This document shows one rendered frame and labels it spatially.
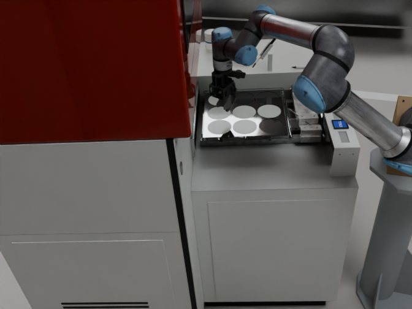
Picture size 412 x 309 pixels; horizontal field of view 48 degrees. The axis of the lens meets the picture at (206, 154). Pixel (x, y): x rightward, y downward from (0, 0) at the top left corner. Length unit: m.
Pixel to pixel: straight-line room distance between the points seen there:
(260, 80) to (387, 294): 1.19
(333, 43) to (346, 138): 0.50
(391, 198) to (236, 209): 0.62
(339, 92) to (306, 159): 0.55
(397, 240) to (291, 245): 0.46
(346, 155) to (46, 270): 1.20
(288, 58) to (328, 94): 0.92
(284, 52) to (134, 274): 1.26
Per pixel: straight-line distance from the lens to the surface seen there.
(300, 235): 1.94
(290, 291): 2.25
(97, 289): 1.94
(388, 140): 1.54
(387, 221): 2.07
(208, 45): 2.33
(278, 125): 1.92
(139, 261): 1.76
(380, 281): 2.33
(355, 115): 1.45
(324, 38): 1.42
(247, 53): 1.64
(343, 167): 1.79
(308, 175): 1.81
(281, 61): 2.25
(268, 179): 1.78
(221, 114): 1.99
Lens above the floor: 2.02
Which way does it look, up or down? 39 degrees down
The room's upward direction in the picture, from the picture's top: 5 degrees counter-clockwise
